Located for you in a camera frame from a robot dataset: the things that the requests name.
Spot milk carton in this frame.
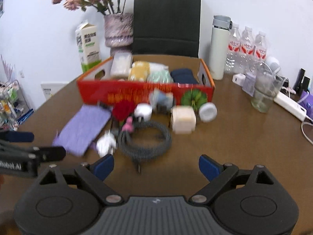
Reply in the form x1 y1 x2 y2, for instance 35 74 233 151
75 21 101 73

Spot water bottle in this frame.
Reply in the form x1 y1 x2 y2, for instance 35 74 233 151
224 23 241 74
254 31 267 61
239 27 254 74

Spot water bottle left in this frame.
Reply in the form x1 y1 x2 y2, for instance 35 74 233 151
224 23 241 74

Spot water bottle middle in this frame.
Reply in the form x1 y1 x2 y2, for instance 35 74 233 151
239 27 254 74

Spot white power strip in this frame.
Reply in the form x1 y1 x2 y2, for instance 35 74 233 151
274 92 307 122

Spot white thermos bottle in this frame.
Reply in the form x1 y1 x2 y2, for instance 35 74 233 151
209 15 232 80

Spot red artificial rose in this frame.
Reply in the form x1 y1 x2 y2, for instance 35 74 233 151
111 101 135 129

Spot iridescent mesh ball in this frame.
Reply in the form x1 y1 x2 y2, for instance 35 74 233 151
146 70 174 84

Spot red cardboard box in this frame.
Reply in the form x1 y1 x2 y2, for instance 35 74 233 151
76 55 215 106

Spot translucent plastic box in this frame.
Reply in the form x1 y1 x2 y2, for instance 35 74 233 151
110 52 133 78

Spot black paper bag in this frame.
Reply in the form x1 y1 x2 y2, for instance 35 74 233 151
132 0 202 58

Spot beige tape roll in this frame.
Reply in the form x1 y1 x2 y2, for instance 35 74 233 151
171 106 196 134

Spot yellow white plush toy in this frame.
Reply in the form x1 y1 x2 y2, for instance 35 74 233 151
128 60 169 82

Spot white wall box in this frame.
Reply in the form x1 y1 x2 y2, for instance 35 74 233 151
40 81 69 100

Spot purple tissue pack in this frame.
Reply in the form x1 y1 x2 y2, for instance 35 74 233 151
298 91 313 119

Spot purple ceramic vase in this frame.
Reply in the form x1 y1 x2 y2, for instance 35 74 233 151
104 13 133 56

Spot metal wire rack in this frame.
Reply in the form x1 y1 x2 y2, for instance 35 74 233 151
0 80 34 131

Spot navy blue pouch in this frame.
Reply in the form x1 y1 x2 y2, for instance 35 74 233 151
170 69 198 84

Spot white charger plug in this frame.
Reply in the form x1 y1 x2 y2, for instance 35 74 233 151
96 131 117 158

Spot water bottle right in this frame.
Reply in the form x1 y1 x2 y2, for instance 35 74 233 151
254 31 267 61

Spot white power adapter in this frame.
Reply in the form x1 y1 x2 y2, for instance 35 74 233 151
232 73 246 87

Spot purple knitted cloth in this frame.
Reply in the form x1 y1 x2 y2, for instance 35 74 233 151
52 105 112 157

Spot clear glass cup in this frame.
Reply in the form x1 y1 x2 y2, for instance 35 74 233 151
251 63 284 113

